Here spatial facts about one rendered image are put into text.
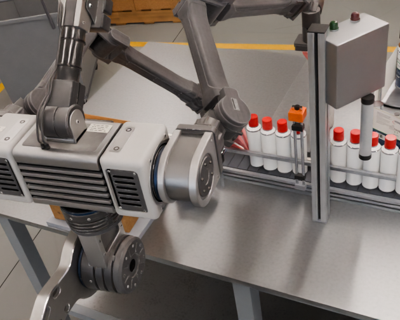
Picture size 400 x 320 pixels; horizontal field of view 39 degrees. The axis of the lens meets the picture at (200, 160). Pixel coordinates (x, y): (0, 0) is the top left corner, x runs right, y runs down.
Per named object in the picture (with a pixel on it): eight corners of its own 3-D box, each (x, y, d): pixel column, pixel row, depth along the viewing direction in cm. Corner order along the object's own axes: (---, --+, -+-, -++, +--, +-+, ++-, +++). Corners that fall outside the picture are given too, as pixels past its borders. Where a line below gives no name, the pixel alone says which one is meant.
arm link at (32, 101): (72, 23, 171) (91, 4, 165) (106, 53, 176) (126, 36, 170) (5, 119, 141) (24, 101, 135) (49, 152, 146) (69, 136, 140)
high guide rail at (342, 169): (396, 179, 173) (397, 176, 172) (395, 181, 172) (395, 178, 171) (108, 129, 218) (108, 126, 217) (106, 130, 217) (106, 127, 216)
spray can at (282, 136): (294, 166, 196) (291, 117, 183) (290, 175, 192) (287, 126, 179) (280, 163, 198) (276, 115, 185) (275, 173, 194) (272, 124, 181)
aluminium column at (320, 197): (329, 214, 182) (329, 24, 140) (326, 224, 179) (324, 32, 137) (316, 211, 184) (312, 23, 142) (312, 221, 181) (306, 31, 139)
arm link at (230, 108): (163, 3, 146) (182, -26, 140) (206, 16, 154) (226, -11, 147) (201, 146, 125) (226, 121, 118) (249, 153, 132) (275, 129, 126)
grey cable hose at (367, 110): (372, 153, 165) (376, 93, 152) (369, 161, 162) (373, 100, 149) (360, 152, 166) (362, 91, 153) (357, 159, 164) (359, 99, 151)
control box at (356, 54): (385, 86, 153) (390, 22, 142) (336, 110, 148) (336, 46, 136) (359, 72, 161) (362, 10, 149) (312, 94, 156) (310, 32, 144)
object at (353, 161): (364, 178, 186) (366, 127, 173) (360, 188, 182) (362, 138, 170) (348, 174, 188) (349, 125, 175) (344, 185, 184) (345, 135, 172)
